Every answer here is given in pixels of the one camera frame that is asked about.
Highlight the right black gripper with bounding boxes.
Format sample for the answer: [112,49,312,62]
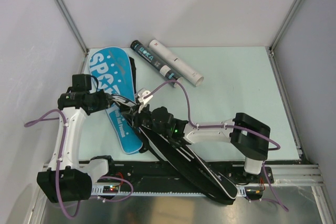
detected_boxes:
[121,101,167,136]

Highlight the white shuttlecock tube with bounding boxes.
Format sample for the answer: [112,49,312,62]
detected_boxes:
[149,39,204,87]

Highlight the aluminium frame post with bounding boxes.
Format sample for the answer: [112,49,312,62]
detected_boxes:
[269,0,320,57]
[54,0,88,55]

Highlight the blue racket bag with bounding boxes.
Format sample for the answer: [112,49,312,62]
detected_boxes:
[88,47,145,155]

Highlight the grey cable duct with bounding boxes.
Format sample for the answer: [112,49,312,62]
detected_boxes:
[90,183,250,197]

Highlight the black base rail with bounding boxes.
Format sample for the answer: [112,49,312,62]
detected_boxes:
[88,159,274,193]

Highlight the left aluminium frame post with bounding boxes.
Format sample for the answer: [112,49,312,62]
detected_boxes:
[54,0,88,55]

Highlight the right aluminium frame post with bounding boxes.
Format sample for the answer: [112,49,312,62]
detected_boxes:
[269,0,320,57]

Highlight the black racket bag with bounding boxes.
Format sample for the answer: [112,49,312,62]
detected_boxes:
[111,94,238,205]

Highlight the black shuttlecock tube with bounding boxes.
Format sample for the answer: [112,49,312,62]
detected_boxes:
[130,40,183,83]

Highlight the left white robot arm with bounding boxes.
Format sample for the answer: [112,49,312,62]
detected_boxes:
[37,74,117,203]

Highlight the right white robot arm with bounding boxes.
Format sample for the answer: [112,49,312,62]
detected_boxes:
[122,105,270,183]

